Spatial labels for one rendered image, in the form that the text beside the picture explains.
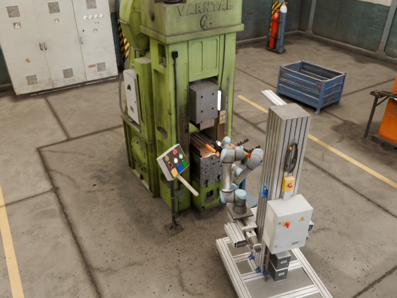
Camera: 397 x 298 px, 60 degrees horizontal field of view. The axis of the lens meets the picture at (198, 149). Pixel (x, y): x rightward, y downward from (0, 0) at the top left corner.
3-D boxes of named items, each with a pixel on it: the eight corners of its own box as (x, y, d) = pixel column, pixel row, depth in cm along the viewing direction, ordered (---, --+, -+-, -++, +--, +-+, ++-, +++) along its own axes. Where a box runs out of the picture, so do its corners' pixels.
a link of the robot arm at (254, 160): (260, 164, 350) (235, 192, 380) (263, 158, 359) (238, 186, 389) (251, 158, 350) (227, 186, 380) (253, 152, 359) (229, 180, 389)
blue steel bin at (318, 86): (340, 104, 758) (348, 72, 719) (317, 114, 717) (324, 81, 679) (296, 87, 839) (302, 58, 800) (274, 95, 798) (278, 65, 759)
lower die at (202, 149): (213, 150, 435) (213, 145, 430) (199, 155, 425) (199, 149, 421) (195, 136, 464) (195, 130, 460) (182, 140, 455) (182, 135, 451)
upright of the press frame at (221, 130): (229, 190, 513) (238, 29, 389) (215, 196, 501) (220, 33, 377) (212, 175, 544) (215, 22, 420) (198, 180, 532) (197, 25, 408)
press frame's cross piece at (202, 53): (218, 75, 402) (220, 33, 377) (188, 82, 384) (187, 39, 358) (198, 64, 433) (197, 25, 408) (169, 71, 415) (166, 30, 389)
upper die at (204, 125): (214, 125, 415) (214, 118, 410) (199, 130, 406) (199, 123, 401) (195, 112, 445) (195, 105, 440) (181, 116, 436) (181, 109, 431)
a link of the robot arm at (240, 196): (246, 206, 348) (247, 196, 340) (233, 206, 348) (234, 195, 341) (245, 198, 358) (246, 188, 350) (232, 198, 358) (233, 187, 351)
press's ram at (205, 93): (223, 115, 417) (224, 84, 395) (196, 124, 399) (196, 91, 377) (204, 103, 446) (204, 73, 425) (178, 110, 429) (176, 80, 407)
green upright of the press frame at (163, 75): (191, 207, 482) (187, 39, 358) (174, 214, 470) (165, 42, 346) (175, 190, 513) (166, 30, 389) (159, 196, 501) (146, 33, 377)
